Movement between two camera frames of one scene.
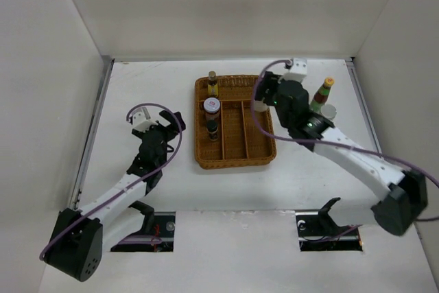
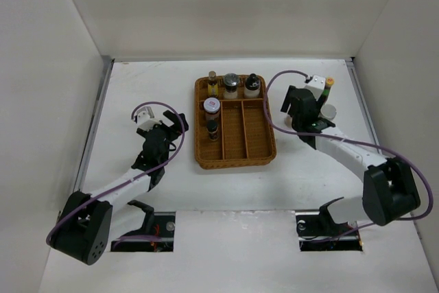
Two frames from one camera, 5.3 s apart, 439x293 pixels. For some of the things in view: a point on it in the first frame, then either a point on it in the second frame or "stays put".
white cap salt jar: x=328 y=110 stays put
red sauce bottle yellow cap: x=322 y=95 stays put
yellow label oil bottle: x=212 y=90 stays put
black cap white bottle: x=260 y=106 -> x=252 y=88
